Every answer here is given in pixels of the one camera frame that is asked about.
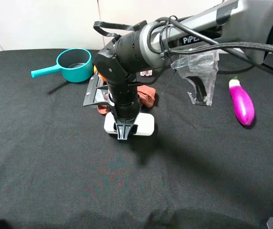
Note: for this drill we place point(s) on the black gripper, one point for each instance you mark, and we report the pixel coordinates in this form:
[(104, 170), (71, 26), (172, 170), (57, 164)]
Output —
[(123, 93)]

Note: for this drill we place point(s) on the white rectangular box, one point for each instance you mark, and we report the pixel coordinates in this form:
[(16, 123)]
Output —
[(145, 122)]

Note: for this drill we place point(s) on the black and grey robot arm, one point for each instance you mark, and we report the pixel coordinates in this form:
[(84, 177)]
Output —
[(242, 28)]

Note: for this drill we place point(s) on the brown crumpled cloth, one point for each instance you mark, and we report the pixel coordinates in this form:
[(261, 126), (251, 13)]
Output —
[(146, 95)]

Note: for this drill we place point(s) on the glass jar of candies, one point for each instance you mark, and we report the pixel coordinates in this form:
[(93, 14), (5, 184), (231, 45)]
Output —
[(146, 73)]

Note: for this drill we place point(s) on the orange fruit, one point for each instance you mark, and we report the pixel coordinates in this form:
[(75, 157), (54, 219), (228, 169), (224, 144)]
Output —
[(97, 73)]

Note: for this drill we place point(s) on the black table cloth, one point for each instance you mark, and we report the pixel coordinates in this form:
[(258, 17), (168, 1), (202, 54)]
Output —
[(200, 169)]

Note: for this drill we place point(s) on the clear plastic wrap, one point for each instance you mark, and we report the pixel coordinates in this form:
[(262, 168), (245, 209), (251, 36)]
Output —
[(200, 70)]

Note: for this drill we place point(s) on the purple toy eggplant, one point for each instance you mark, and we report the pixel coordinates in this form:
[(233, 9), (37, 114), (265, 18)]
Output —
[(242, 103)]

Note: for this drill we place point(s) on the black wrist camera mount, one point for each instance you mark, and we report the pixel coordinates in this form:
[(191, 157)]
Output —
[(97, 93)]

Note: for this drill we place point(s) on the teal saucepan with handle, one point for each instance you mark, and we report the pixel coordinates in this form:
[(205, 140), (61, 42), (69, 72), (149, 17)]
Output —
[(74, 64)]

